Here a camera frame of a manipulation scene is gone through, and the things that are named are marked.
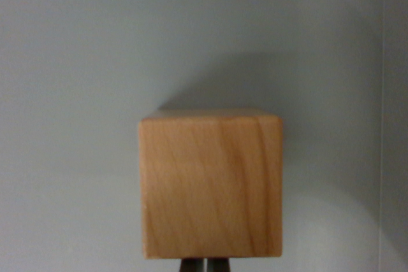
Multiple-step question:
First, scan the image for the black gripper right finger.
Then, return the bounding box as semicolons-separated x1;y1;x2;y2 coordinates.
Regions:
207;257;231;272

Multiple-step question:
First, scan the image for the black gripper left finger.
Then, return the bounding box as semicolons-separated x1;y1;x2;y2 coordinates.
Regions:
179;257;205;272

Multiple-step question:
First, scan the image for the wooden cube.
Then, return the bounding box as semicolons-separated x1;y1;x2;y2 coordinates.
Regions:
137;109;284;260

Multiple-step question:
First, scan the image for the grey plastic bin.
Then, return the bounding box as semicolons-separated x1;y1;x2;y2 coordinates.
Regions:
0;0;408;272

